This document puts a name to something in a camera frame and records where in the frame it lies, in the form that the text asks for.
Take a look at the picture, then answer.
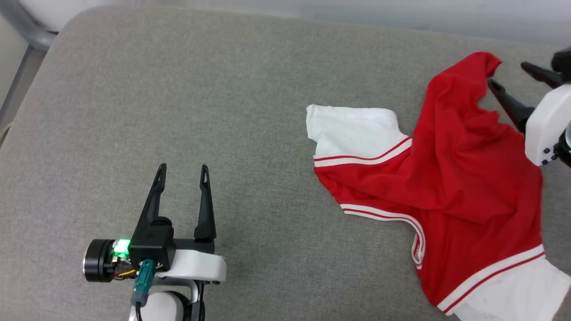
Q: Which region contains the red white sports jersey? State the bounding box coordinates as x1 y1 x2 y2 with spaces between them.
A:
306 52 571 321

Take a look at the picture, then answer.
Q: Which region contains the teal left camera plug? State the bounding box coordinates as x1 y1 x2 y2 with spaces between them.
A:
131 259 157 308

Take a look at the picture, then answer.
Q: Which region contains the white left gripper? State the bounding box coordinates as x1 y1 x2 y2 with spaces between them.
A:
83 163 227 283

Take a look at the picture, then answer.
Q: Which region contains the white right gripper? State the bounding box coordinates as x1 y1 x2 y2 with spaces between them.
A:
487 62 571 167

